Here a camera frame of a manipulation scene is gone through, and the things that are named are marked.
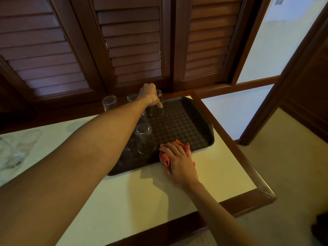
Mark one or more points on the person's left hand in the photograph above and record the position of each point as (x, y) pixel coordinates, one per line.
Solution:
(148, 94)

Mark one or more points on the red cloth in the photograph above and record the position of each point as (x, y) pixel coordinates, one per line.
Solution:
(164, 160)

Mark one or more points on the brown wooden wainscot panel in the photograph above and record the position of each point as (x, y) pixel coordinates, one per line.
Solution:
(307, 99)

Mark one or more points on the person's right forearm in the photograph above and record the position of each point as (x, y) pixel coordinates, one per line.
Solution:
(217, 217)

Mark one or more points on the brown louvered wooden shutter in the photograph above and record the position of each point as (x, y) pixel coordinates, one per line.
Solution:
(210, 38)
(133, 43)
(43, 48)

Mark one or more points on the person's right hand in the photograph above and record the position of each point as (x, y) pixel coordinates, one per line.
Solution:
(182, 166)

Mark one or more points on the person's left forearm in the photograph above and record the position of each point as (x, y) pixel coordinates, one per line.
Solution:
(64, 181)

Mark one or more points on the group of clear glasses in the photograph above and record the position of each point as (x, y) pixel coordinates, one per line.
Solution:
(10, 156)

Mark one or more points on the brown wooden wall rail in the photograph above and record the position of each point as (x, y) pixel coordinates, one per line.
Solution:
(256, 83)

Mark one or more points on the white paper notice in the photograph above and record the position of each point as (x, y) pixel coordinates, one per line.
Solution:
(294, 10)

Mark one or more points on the brown wooden door frame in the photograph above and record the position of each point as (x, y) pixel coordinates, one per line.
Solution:
(269, 107)

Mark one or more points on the dark brown textured tray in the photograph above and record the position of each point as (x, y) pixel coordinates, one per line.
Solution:
(184, 125)

